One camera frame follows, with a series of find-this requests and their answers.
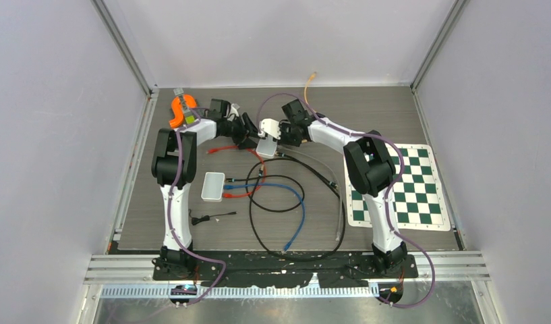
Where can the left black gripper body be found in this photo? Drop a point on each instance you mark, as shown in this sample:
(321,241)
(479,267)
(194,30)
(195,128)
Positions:
(235,130)

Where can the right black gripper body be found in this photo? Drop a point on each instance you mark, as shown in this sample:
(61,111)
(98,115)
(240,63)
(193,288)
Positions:
(288,136)

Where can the white network switch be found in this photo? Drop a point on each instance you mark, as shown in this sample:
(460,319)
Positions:
(212,188)
(267,148)

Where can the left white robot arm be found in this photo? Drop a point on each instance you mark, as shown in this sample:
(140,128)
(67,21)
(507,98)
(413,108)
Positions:
(174,166)

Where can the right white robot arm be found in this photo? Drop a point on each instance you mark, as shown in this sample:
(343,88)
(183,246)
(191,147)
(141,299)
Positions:
(371,170)

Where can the lime green lego brick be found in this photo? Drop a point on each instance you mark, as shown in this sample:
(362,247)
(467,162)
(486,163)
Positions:
(190,119)

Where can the orange S-shaped block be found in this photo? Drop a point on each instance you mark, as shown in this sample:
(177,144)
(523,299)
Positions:
(181,107)

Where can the black power adapter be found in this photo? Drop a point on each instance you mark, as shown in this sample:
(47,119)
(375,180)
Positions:
(201,219)

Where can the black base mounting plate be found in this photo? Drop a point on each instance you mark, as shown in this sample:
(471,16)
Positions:
(244,269)

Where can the green white chessboard mat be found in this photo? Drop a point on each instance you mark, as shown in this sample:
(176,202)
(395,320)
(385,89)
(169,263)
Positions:
(418,198)

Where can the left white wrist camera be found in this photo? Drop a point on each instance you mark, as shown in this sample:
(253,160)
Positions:
(233,112)

